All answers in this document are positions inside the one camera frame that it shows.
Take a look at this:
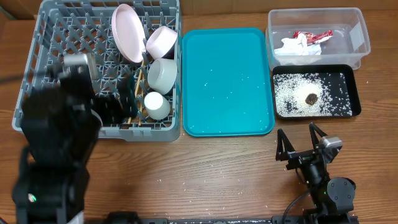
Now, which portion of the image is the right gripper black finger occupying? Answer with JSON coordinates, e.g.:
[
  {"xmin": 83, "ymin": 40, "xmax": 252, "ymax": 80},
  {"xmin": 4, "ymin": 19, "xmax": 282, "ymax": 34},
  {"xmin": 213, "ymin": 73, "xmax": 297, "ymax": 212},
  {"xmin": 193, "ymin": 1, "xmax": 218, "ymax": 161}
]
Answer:
[
  {"xmin": 308, "ymin": 123, "xmax": 327, "ymax": 149},
  {"xmin": 275, "ymin": 129, "xmax": 295, "ymax": 161}
]

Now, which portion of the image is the wooden chopstick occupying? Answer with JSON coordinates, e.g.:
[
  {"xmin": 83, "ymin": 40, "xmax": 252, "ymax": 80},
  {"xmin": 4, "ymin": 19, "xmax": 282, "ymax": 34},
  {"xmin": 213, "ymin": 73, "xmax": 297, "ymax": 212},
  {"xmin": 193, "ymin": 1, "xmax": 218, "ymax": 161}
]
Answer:
[
  {"xmin": 127, "ymin": 61, "xmax": 146, "ymax": 126},
  {"xmin": 137, "ymin": 94, "xmax": 145, "ymax": 126}
]

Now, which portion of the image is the white cup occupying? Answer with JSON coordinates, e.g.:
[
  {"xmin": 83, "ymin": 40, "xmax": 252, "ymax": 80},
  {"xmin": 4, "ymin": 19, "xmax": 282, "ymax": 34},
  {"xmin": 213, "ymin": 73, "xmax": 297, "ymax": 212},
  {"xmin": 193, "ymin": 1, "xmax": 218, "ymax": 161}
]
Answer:
[{"xmin": 144, "ymin": 91, "xmax": 170, "ymax": 120}]

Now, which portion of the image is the grey bowl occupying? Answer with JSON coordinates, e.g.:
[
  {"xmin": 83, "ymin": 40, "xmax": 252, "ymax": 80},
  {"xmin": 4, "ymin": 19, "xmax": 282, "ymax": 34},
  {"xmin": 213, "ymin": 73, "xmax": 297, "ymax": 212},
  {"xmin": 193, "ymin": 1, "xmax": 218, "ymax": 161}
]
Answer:
[{"xmin": 147, "ymin": 58, "xmax": 177, "ymax": 95}]

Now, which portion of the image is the brown food scrap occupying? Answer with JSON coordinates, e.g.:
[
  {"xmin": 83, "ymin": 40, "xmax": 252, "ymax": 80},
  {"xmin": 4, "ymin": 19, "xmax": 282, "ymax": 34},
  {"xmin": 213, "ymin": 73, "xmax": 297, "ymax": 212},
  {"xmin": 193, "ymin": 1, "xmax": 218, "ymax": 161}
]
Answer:
[{"xmin": 305, "ymin": 93, "xmax": 318, "ymax": 106}]

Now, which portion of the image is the pink bowl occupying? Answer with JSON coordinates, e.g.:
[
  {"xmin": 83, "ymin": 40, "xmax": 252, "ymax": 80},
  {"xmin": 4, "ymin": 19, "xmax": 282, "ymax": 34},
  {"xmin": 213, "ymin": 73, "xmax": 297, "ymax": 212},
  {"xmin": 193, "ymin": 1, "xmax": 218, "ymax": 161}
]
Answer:
[{"xmin": 146, "ymin": 26, "xmax": 178, "ymax": 60}]

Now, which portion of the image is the large pink plate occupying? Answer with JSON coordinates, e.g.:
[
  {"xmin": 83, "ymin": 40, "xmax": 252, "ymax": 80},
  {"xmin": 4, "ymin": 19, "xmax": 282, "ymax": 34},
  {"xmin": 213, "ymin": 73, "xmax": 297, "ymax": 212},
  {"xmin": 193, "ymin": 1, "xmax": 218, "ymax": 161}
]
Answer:
[{"xmin": 111, "ymin": 4, "xmax": 146, "ymax": 63}]

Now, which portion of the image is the white tissue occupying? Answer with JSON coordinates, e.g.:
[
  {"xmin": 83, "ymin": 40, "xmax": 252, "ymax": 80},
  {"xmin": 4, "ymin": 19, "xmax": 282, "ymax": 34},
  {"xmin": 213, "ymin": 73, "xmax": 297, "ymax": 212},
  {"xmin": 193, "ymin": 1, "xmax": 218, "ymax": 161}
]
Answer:
[{"xmin": 274, "ymin": 34, "xmax": 322, "ymax": 56}]

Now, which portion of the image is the red snack wrapper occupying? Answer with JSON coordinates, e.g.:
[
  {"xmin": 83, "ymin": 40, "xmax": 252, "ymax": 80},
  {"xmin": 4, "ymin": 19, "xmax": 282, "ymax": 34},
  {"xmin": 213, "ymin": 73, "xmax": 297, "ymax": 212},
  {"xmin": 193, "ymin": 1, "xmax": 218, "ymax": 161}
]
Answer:
[{"xmin": 293, "ymin": 30, "xmax": 333, "ymax": 45}]

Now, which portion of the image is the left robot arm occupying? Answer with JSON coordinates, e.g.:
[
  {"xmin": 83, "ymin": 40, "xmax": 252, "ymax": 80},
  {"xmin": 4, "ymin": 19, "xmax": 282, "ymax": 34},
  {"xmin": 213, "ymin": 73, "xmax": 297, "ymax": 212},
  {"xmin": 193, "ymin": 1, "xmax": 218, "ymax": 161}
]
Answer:
[{"xmin": 12, "ymin": 53, "xmax": 127, "ymax": 223}]

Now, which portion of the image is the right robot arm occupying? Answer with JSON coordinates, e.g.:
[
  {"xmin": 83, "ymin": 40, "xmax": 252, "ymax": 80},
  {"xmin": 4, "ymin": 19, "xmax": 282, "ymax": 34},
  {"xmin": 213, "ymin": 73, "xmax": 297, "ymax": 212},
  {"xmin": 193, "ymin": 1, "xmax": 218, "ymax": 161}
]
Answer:
[{"xmin": 272, "ymin": 123, "xmax": 358, "ymax": 223}]

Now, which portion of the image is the black waste tray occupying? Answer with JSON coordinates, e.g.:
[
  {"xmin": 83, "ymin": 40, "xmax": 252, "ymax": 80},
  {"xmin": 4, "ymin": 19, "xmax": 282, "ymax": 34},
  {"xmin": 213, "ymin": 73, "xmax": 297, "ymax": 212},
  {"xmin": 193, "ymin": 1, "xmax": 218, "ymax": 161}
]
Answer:
[{"xmin": 272, "ymin": 64, "xmax": 362, "ymax": 119}]

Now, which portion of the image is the clear plastic waste bin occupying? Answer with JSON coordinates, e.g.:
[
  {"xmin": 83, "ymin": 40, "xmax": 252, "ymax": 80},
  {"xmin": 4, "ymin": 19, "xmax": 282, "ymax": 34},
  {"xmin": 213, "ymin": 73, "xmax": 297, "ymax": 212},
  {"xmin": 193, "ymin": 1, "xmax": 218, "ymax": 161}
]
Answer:
[{"xmin": 266, "ymin": 7, "xmax": 371, "ymax": 70}]

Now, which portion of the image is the grey plastic dish rack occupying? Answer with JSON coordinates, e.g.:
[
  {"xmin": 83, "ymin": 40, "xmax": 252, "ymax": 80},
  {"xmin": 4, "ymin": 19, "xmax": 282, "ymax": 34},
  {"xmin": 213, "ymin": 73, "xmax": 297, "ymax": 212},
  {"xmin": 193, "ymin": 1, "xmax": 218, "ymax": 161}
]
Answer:
[{"xmin": 12, "ymin": 1, "xmax": 182, "ymax": 141}]

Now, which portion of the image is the white spilled rice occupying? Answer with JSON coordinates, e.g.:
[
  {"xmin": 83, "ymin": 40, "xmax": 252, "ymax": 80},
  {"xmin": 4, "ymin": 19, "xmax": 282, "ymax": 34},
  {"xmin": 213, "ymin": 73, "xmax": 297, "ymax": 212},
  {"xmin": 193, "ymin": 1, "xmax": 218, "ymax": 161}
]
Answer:
[{"xmin": 273, "ymin": 73, "xmax": 353, "ymax": 118}]

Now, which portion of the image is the teal plastic tray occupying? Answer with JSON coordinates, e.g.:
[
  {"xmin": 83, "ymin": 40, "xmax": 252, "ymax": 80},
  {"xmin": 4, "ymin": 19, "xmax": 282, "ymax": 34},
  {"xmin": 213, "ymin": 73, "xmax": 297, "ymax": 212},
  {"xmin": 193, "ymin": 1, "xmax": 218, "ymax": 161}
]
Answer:
[{"xmin": 182, "ymin": 28, "xmax": 275, "ymax": 137}]

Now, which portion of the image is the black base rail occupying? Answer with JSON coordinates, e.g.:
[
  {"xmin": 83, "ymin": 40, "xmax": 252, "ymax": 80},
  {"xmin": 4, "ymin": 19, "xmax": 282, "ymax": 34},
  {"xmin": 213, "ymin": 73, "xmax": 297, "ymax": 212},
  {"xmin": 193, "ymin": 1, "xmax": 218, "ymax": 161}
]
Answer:
[{"xmin": 82, "ymin": 211, "xmax": 360, "ymax": 224}]

